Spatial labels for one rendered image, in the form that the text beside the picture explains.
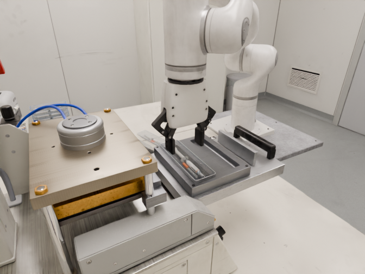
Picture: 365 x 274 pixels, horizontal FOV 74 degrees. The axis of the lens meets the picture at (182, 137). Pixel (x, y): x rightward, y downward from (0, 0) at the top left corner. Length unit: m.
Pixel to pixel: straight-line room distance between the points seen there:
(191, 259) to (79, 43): 2.61
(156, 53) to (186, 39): 2.23
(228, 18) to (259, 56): 0.69
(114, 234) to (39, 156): 0.18
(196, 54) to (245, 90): 0.73
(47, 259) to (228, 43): 0.49
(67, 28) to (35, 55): 0.42
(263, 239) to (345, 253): 0.21
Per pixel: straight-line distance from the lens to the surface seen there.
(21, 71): 2.94
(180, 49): 0.47
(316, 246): 0.82
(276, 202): 0.91
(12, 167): 0.68
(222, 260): 0.63
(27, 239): 0.60
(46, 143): 0.51
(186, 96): 0.50
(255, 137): 0.71
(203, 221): 0.50
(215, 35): 0.45
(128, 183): 0.44
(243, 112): 1.22
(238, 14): 0.46
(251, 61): 1.14
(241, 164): 0.61
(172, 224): 0.46
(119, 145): 0.45
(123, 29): 3.00
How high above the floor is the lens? 1.32
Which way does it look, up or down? 27 degrees down
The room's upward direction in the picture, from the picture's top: straight up
